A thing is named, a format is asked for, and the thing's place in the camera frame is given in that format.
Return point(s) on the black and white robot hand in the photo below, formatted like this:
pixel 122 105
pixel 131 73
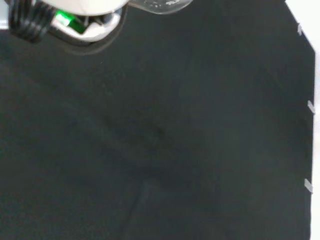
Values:
pixel 82 20

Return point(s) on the black bench cloth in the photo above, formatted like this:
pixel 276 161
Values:
pixel 150 140

